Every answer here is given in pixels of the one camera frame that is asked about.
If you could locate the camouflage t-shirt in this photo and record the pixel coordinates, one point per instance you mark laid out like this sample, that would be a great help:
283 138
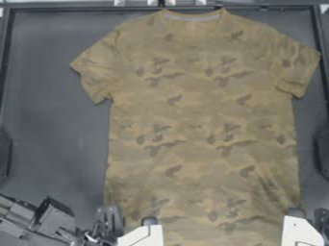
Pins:
192 128

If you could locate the black rounded side post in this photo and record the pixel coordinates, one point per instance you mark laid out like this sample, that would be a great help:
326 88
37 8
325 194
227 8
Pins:
322 153
4 157

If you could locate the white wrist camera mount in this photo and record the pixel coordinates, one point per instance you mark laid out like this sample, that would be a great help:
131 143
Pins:
143 237
299 232

